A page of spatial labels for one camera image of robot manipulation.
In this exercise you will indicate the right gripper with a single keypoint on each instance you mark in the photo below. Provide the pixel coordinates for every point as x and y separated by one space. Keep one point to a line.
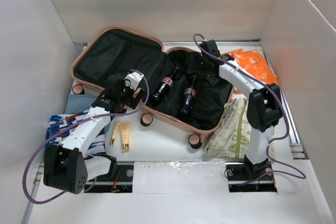
196 59

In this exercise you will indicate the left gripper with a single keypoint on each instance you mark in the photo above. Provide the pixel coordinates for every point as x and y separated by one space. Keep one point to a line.
132 102

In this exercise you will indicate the slim cream cosmetic tube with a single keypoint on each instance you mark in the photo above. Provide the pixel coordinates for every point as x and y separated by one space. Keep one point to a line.
114 132

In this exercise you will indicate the pink suitcase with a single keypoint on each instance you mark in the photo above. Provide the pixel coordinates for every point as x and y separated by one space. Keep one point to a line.
119 50

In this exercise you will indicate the wide cream cosmetic tube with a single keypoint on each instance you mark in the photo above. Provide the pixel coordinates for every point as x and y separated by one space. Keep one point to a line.
125 129

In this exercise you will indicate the cola bottle red cap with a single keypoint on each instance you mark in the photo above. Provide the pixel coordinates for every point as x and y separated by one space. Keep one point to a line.
165 86

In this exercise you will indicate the cream green printed jacket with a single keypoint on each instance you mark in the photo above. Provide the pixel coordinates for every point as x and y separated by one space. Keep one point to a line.
235 137

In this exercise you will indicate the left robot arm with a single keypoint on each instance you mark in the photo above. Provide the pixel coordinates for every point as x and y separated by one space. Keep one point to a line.
70 164

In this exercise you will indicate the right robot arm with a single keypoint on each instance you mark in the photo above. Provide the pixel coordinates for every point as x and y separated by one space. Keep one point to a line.
263 112

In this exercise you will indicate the light blue denim garment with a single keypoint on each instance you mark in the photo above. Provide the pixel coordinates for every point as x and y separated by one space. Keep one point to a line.
77 107

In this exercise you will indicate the orange white patterned garment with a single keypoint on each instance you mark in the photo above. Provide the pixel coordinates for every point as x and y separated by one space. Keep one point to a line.
254 63

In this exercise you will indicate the blue white red shorts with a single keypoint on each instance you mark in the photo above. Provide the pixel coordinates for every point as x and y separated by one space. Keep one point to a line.
60 122

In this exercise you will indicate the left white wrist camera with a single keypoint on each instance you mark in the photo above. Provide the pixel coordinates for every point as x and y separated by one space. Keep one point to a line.
132 80

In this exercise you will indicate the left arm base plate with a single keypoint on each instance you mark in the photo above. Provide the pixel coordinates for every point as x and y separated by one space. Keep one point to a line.
120 181

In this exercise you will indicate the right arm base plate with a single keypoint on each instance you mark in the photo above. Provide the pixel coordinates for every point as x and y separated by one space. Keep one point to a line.
239 181

